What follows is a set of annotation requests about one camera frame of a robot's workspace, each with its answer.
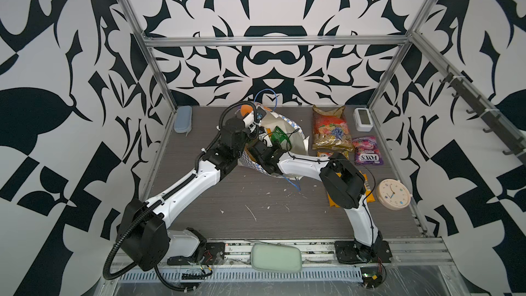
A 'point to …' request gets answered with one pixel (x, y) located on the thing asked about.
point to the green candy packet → (277, 136)
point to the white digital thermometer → (362, 119)
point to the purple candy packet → (366, 150)
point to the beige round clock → (393, 194)
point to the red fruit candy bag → (331, 131)
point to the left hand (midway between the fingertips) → (241, 109)
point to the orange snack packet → (323, 154)
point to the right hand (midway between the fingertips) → (270, 139)
